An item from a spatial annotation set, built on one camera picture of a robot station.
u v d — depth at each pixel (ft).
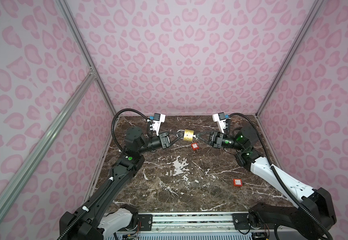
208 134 2.00
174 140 2.01
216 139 1.96
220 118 1.99
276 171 1.60
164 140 1.85
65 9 2.27
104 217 1.74
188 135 2.03
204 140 2.06
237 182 2.75
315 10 2.30
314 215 1.30
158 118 1.95
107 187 1.46
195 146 3.30
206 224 2.41
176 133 2.03
